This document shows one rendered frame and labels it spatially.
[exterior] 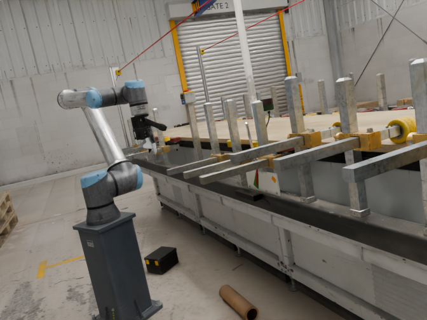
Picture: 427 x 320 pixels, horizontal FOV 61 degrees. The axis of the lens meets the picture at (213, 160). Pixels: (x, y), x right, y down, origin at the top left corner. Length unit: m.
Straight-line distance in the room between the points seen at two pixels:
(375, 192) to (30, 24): 8.87
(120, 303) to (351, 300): 1.19
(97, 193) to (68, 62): 7.56
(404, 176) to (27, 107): 8.68
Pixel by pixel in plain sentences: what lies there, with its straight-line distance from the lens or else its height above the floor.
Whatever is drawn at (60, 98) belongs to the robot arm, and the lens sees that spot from 2.31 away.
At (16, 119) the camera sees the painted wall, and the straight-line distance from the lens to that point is 9.40.
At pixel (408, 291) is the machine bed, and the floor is 0.32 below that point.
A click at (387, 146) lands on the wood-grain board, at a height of 0.89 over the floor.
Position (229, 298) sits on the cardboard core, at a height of 0.07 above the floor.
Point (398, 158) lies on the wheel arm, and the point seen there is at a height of 0.95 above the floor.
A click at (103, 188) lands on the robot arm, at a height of 0.79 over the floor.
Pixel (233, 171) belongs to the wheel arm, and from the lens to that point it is 1.47.
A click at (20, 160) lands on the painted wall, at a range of 9.43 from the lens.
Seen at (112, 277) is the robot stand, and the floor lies 0.32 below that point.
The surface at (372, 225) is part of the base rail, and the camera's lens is 1.19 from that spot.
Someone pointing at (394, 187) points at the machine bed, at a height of 0.73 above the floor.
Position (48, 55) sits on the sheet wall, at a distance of 9.47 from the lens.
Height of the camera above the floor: 1.15
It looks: 9 degrees down
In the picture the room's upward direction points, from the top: 11 degrees counter-clockwise
